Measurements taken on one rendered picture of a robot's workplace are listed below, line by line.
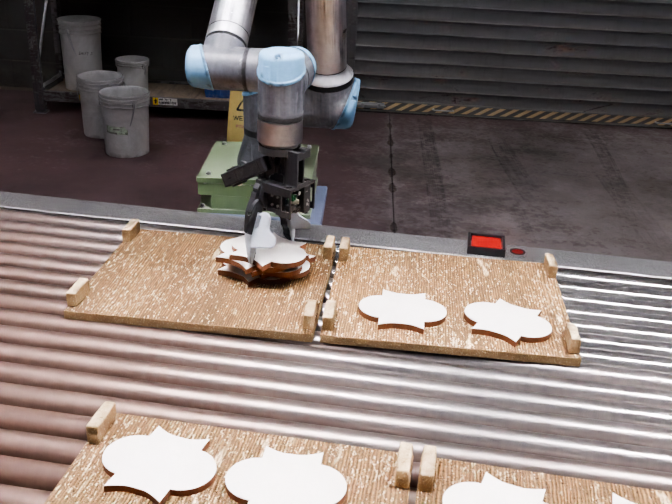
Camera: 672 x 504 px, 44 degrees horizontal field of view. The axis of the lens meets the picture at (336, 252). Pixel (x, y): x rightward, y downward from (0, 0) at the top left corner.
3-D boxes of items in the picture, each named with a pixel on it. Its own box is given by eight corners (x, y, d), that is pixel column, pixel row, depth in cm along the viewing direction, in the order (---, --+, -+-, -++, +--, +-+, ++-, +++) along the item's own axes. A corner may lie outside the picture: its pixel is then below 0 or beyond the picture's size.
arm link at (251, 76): (257, 41, 148) (242, 53, 138) (319, 44, 147) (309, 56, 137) (257, 85, 151) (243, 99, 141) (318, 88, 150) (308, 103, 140)
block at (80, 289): (80, 291, 142) (78, 276, 141) (90, 292, 142) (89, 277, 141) (66, 307, 137) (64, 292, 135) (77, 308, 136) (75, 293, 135)
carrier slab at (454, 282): (340, 253, 165) (341, 245, 164) (550, 270, 162) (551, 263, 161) (319, 343, 133) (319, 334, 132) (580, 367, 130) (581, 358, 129)
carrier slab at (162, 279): (133, 235, 168) (133, 228, 167) (335, 252, 165) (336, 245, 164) (63, 319, 136) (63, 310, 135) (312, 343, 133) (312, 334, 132)
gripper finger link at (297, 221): (311, 250, 150) (299, 214, 143) (285, 241, 153) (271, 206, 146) (320, 238, 151) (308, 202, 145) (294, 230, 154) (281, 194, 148)
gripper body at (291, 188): (288, 224, 138) (290, 155, 133) (248, 211, 143) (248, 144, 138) (315, 211, 144) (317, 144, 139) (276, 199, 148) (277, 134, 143)
